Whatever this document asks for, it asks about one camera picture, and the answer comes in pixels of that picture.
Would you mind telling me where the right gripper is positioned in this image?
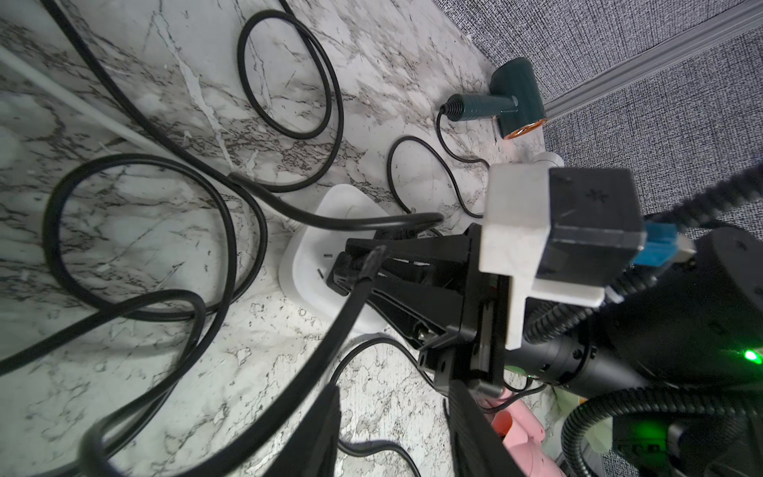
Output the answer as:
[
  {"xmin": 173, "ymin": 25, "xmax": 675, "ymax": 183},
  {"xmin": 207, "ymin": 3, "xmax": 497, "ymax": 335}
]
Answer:
[{"xmin": 345, "ymin": 224, "xmax": 511, "ymax": 398}]

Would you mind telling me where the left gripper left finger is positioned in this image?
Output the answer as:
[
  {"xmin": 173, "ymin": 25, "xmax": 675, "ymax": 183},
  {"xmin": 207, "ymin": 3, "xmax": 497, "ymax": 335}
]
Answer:
[{"xmin": 265, "ymin": 385, "xmax": 341, "ymax": 477}]

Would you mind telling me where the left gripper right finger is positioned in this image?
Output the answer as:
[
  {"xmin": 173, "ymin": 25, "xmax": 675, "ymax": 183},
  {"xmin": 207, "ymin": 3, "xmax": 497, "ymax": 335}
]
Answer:
[{"xmin": 447, "ymin": 381, "xmax": 525, "ymax": 476}]

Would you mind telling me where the black cord with plug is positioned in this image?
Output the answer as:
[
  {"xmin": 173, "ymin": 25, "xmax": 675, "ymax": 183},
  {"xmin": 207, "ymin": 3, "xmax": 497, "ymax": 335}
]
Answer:
[{"xmin": 0, "ymin": 0, "xmax": 445, "ymax": 377}]

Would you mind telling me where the black dryer power cord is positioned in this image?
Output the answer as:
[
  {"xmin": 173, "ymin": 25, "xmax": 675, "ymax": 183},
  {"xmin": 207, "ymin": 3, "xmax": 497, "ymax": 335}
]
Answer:
[{"xmin": 236, "ymin": 0, "xmax": 346, "ymax": 193}]

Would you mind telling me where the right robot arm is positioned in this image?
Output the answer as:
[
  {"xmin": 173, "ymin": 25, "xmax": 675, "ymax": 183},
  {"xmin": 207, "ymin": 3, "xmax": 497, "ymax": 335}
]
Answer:
[{"xmin": 369, "ymin": 227, "xmax": 762, "ymax": 476}]

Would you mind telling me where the pink dryer front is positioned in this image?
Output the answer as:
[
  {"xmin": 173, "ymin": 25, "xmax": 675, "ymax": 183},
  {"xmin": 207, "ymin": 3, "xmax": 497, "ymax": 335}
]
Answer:
[{"xmin": 490, "ymin": 401, "xmax": 564, "ymax": 477}]

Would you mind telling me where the left white power strip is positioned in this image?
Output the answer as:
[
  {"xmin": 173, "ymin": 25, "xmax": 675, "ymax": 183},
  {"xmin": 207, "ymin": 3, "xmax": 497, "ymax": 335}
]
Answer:
[{"xmin": 278, "ymin": 184, "xmax": 387, "ymax": 324}]

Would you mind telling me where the green dryer copper nozzle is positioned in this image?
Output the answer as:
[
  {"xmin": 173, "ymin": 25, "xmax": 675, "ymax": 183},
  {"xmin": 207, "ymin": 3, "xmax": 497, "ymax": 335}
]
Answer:
[{"xmin": 439, "ymin": 58, "xmax": 546, "ymax": 140}]

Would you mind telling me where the pink dryer black cord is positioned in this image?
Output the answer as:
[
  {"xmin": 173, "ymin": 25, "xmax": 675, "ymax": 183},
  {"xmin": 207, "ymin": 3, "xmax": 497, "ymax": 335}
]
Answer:
[{"xmin": 327, "ymin": 336, "xmax": 436, "ymax": 477}]

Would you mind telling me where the green dryer black cord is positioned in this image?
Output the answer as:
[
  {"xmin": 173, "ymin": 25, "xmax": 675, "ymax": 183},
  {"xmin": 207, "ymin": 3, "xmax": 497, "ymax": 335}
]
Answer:
[{"xmin": 385, "ymin": 109, "xmax": 491, "ymax": 221}]

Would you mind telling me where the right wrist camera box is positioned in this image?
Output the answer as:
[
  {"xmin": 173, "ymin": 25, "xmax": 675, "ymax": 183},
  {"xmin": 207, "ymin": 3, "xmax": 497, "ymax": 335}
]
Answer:
[{"xmin": 479, "ymin": 164, "xmax": 647, "ymax": 350}]

